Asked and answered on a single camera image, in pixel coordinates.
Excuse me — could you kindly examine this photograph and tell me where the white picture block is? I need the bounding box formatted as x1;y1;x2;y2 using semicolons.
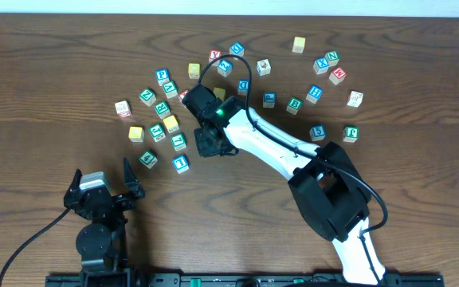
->
115;100;132;118
257;59;272;77
347;91;363;108

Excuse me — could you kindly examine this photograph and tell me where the green V block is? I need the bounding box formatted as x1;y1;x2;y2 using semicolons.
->
162;81;179;99

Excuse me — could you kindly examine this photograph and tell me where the blue H block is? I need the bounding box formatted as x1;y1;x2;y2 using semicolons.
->
306;85;324;104

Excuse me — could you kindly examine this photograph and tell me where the yellow S block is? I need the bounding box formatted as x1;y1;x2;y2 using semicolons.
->
213;87;226;101

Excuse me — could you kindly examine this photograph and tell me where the blue 2 block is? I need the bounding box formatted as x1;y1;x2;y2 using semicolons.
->
218;59;233;77

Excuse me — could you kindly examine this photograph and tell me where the white picture block left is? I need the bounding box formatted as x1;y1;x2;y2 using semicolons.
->
115;100;132;118

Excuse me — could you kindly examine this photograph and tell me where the blue p block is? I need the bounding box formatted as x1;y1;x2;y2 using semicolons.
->
155;69;170;86
262;92;277;108

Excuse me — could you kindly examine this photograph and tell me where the yellow O block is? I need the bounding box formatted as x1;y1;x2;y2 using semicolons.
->
188;63;201;80

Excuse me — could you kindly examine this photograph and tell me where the white picture block middle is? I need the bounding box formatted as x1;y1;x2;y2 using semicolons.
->
257;59;272;77

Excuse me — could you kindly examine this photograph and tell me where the blue d block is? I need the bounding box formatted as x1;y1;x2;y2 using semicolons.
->
229;41;245;57
237;79;250;96

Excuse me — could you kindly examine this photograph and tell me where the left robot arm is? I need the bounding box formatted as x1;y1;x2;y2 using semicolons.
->
64;159;147;286

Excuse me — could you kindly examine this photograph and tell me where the blue P block left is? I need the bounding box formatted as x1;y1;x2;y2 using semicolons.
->
155;69;170;86

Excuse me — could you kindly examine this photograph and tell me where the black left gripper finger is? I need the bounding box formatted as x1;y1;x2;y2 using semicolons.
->
123;157;140;192
68;169;82;193

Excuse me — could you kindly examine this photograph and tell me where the blue 5 block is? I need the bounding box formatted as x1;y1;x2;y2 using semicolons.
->
309;125;326;142

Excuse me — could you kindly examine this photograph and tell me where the yellow K block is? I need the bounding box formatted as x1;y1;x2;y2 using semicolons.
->
163;115;179;133

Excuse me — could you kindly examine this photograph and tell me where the green Z block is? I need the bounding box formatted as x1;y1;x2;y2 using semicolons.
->
139;88;157;107

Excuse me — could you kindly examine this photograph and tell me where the green R block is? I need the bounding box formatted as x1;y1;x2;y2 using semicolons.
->
154;101;171;120

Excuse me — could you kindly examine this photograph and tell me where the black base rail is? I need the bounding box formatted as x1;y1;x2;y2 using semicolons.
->
45;272;445;287

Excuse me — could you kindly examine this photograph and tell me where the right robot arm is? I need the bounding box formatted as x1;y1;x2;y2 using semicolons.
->
182;96;385;285

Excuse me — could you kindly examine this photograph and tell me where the red I block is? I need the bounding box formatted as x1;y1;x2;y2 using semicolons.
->
178;89;189;102

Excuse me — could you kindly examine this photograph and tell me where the white picture block right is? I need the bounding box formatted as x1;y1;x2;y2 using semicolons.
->
347;91;363;108

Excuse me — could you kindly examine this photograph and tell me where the blue D block middle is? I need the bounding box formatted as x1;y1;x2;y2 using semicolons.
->
237;79;250;96

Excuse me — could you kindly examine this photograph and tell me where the red M block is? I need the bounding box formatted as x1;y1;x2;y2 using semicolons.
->
329;67;347;85

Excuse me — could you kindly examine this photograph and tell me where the blue X block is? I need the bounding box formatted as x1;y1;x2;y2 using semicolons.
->
313;57;330;75

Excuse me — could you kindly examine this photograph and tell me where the yellow C block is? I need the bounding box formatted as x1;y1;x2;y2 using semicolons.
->
128;126;145;143

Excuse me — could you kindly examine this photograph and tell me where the yellow block top right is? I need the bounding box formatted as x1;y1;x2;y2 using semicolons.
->
292;37;306;53

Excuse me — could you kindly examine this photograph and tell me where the green J block left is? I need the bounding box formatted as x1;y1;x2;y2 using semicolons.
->
149;124;166;142

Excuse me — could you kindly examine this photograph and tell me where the green j block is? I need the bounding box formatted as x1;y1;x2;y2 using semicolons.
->
343;126;359;143
149;124;166;142

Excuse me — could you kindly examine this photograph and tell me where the blue D block top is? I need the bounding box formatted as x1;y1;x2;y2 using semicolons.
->
229;41;245;57

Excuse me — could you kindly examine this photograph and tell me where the green L block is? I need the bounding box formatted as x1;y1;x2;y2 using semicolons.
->
171;132;186;151

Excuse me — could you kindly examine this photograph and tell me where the green J block right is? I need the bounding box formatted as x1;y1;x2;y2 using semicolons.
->
343;126;359;143

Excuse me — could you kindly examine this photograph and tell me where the green N block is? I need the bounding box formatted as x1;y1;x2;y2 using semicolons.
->
325;51;339;67

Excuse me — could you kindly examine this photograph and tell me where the blue P block middle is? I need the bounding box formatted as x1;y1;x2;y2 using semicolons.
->
262;92;277;108

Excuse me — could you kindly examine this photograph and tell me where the green B block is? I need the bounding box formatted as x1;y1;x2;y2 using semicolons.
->
286;96;303;115

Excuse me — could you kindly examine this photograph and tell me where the blue T block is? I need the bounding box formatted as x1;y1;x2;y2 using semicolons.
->
172;155;190;174

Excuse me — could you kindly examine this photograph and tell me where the red Y block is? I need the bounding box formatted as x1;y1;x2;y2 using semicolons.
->
209;49;222;67

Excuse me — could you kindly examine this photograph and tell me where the green 4 block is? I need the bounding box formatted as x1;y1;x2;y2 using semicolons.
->
139;150;158;169

